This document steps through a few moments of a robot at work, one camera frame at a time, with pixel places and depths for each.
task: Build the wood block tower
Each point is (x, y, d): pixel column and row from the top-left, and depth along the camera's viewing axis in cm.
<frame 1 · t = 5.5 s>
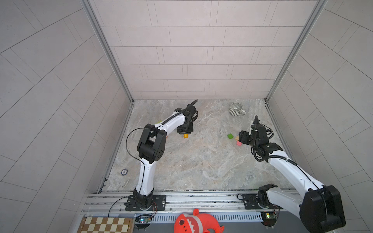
left hand: (191, 130, 96), fingers open
right hand: (242, 134, 86), fingers open
striped ceramic mug: (236, 109, 110), point 2 cm above the table
green wooden cube: (230, 136, 98), on the table
pink wooden block: (239, 143, 78), point 15 cm above the table
yellow supermarket wooden block: (186, 136, 93), point 4 cm above the table

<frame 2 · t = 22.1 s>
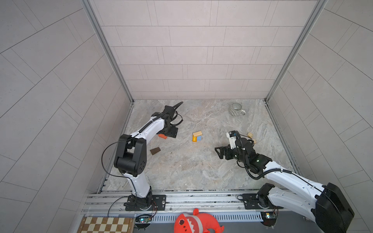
left hand: (170, 130, 92), fingers open
right hand: (220, 149, 81), fingers open
yellow supermarket wooden block: (194, 139, 96), on the table
natural wood grooved block: (197, 133, 97), point 2 cm above the table
light blue wooden block: (199, 138, 96), on the table
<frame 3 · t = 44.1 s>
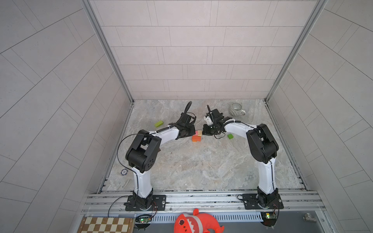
left hand: (197, 129, 95), fingers closed
right hand: (201, 132, 96), fingers closed
red wooden block: (195, 138, 96), on the table
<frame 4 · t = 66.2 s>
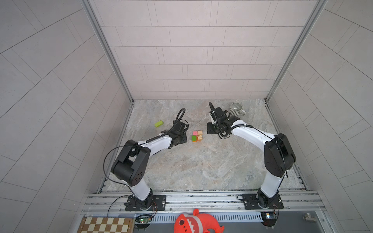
left hand: (186, 135, 94), fingers closed
right hand: (207, 129, 90), fingers closed
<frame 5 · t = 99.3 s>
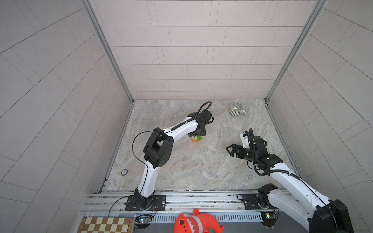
left hand: (202, 131, 93), fingers open
right hand: (231, 149, 82), fingers open
green wooden cube: (199, 138, 94), point 3 cm above the table
letter R wooden cube: (194, 139, 93), point 3 cm above the table
